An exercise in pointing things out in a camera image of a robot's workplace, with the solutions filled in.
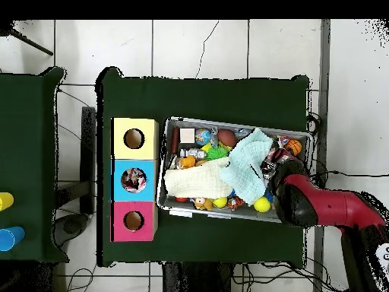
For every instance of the mint green waffle cloth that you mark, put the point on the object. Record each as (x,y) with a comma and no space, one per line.
(246,170)

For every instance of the silver mesh bin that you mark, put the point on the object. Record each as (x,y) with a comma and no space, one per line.
(212,213)

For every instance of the wooden box with three holes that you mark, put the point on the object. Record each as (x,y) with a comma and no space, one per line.
(121,150)

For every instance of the cream waffle cloth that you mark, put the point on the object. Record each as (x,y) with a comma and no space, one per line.
(194,182)

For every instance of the green spiky ball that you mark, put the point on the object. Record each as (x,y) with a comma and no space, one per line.
(217,152)

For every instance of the globe print ball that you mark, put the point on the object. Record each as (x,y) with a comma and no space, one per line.
(202,136)

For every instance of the plain wooden cube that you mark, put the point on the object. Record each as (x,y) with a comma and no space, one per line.
(187,135)

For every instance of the brown toy football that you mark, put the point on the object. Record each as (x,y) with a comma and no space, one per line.
(226,137)

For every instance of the dark green tablecloth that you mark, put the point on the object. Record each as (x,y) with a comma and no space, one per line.
(27,137)
(212,97)

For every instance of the black and silver soda can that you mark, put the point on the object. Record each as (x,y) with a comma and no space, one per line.
(268,168)

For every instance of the yellow ball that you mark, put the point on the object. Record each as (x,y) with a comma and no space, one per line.
(262,204)

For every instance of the orange toy basketball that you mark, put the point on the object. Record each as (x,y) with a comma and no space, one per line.
(293,147)

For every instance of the yellow cylinder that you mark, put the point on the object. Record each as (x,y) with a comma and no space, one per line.
(6,201)

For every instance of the blue cylinder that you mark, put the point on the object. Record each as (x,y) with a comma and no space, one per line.
(10,238)

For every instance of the black tripod leg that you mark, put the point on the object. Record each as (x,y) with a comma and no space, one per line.
(30,43)

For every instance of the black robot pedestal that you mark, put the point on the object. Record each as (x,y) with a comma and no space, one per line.
(197,279)

